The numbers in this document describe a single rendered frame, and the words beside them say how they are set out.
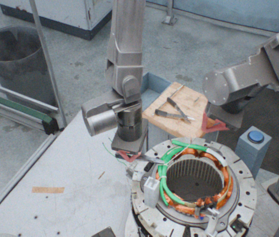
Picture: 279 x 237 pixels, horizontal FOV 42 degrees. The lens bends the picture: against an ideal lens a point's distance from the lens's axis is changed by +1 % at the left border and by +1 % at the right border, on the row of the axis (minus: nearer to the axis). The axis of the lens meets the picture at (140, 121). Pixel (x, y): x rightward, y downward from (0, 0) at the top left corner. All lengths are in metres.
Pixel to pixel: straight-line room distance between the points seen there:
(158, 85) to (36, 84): 1.29
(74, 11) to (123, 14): 2.53
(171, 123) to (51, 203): 0.51
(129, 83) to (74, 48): 2.56
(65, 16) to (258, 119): 1.83
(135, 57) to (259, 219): 0.79
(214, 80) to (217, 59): 2.53
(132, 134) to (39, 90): 1.74
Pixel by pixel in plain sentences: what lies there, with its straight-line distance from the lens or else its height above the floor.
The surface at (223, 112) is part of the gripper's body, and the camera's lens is 0.68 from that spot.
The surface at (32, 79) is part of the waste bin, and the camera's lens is 2.41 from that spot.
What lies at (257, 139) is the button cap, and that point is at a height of 1.04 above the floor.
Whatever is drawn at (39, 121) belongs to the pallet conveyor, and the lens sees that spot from 1.62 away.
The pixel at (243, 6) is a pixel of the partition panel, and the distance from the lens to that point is 3.21.
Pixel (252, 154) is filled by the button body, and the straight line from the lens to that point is 1.17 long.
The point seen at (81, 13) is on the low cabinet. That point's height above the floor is 0.27.
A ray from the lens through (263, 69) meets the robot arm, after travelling 0.61.
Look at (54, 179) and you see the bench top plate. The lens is 1.38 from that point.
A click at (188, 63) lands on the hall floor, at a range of 3.03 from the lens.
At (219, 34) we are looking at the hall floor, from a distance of 3.40.
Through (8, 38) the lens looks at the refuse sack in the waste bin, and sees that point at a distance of 2.62.
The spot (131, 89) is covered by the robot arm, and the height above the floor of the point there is 1.42.
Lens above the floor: 1.91
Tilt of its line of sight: 48 degrees down
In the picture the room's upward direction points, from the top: 1 degrees counter-clockwise
